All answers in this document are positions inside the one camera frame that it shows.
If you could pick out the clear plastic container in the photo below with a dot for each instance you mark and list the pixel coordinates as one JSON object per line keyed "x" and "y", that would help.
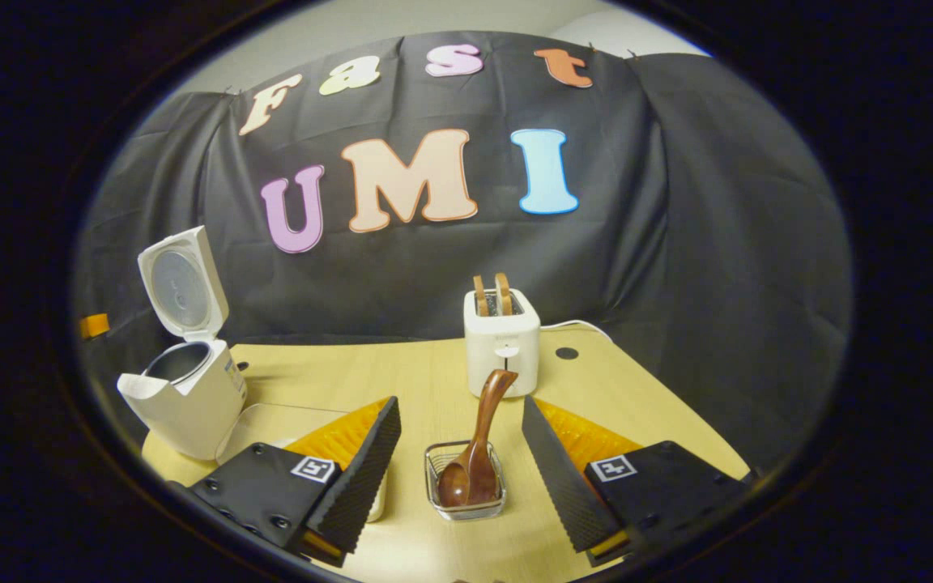
{"x": 288, "y": 421}

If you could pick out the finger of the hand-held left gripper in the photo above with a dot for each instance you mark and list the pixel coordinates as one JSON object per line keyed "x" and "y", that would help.
{"x": 95, "y": 325}

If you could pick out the black backdrop cloth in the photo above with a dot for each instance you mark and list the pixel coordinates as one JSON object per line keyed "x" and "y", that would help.
{"x": 466, "y": 259}

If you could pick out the white toaster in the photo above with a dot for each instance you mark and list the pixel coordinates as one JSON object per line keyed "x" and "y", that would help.
{"x": 503, "y": 348}

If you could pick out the white rice heap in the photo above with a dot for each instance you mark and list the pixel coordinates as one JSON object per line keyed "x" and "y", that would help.
{"x": 377, "y": 498}

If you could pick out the white rice cooker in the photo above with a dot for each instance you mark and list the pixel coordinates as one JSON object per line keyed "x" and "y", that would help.
{"x": 191, "y": 405}

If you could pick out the black round table grommet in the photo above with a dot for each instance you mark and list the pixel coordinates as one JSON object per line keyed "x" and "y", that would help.
{"x": 567, "y": 353}

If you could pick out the toast bread slice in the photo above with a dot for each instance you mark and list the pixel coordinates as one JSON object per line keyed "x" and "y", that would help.
{"x": 480, "y": 295}
{"x": 503, "y": 293}

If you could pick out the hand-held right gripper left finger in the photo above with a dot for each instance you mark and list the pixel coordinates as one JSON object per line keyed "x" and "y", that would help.
{"x": 365, "y": 478}

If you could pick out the brown wooden spoon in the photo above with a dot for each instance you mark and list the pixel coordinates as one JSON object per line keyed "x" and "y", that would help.
{"x": 475, "y": 470}

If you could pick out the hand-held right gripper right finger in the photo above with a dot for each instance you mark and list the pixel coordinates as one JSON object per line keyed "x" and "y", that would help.
{"x": 564, "y": 486}

